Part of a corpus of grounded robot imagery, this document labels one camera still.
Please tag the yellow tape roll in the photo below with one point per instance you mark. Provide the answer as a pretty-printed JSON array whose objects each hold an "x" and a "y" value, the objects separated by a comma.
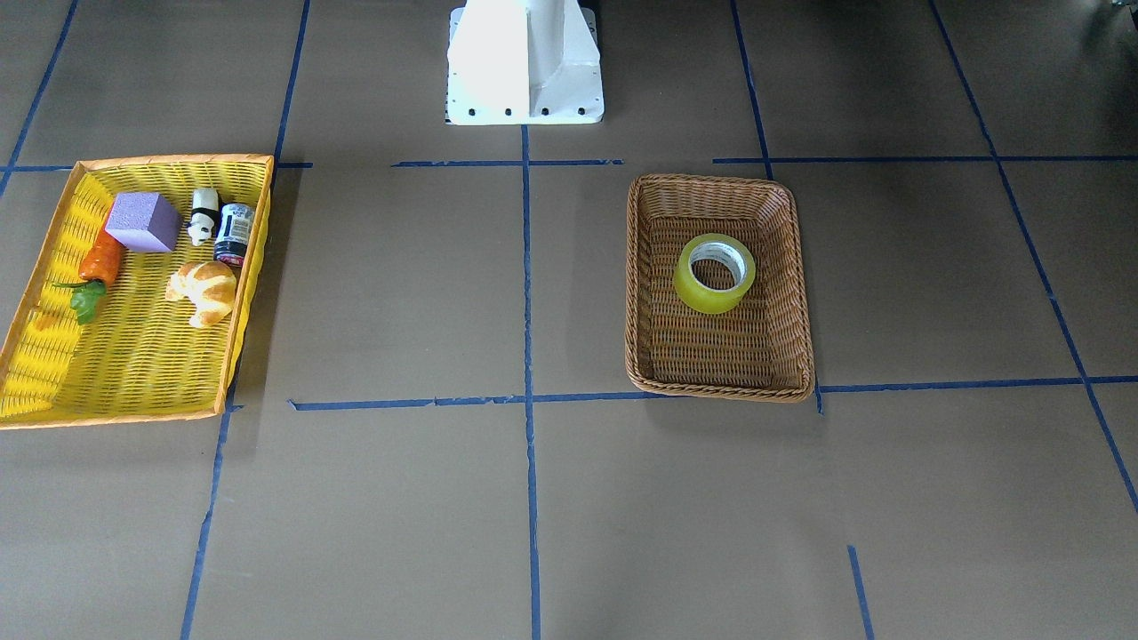
[{"x": 713, "y": 273}]

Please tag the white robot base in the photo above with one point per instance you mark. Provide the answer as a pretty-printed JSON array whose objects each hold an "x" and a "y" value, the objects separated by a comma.
[{"x": 524, "y": 63}]

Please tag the brown wicker basket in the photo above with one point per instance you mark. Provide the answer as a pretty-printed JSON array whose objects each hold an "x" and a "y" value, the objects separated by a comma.
[{"x": 759, "y": 351}]

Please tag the yellow woven basket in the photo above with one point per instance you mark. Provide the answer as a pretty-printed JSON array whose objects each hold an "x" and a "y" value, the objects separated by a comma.
[{"x": 139, "y": 360}]

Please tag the small dark jar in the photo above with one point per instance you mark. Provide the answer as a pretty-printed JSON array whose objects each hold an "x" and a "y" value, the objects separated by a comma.
[{"x": 233, "y": 234}]

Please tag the toy croissant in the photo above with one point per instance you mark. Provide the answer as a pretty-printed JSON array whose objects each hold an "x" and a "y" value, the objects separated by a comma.
[{"x": 209, "y": 285}]

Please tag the panda figurine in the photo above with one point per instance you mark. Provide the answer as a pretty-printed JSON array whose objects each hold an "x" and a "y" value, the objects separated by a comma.
[{"x": 204, "y": 218}]

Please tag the purple foam cube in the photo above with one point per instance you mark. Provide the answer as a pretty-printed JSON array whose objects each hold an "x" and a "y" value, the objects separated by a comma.
[{"x": 144, "y": 222}]

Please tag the orange toy carrot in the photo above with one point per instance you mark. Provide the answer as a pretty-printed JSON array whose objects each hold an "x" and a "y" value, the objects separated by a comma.
[{"x": 98, "y": 271}]

